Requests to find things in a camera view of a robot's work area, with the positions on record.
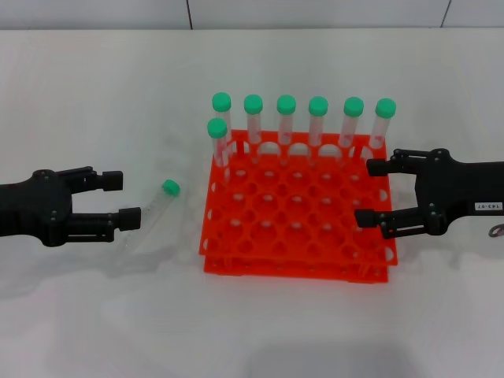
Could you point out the orange test tube rack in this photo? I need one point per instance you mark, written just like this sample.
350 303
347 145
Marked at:
299 275

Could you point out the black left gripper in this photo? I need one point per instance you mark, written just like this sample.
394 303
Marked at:
35 204

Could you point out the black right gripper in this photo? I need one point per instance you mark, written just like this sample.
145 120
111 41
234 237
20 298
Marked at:
453 185

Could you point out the clear test tube green cap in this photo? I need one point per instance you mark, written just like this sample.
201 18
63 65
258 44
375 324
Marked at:
155 206
286 104
353 106
221 101
253 103
217 128
318 106
385 107

